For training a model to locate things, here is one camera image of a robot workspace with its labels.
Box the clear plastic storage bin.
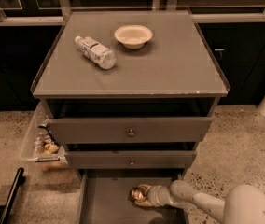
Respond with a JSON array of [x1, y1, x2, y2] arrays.
[[20, 104, 68, 170]]

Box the grey drawer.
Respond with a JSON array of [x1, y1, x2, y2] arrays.
[[48, 117, 211, 144], [65, 150, 197, 169], [79, 169, 188, 224]]

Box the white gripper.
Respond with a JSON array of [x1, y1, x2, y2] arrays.
[[134, 184, 174, 207]]

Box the clear plastic water bottle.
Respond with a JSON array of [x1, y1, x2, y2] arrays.
[[75, 36, 117, 70]]

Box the bottom grey drawer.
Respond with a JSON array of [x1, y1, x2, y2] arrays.
[[79, 169, 188, 224]]

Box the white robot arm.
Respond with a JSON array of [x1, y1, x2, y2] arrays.
[[132, 97, 265, 224]]

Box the white paper bowl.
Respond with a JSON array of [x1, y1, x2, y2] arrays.
[[114, 25, 153, 49]]

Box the top grey drawer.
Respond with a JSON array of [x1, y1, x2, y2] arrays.
[[48, 117, 211, 144]]

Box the black metal stand leg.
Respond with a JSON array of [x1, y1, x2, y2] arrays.
[[0, 167, 26, 224]]

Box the grey drawer cabinet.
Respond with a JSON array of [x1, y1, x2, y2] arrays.
[[30, 10, 231, 179]]

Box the middle grey drawer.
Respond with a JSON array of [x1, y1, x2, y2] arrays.
[[65, 150, 197, 169]]

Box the orange soda can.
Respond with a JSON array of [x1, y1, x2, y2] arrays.
[[131, 187, 149, 202]]

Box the snack items in bin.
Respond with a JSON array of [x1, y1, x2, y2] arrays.
[[33, 119, 60, 155]]

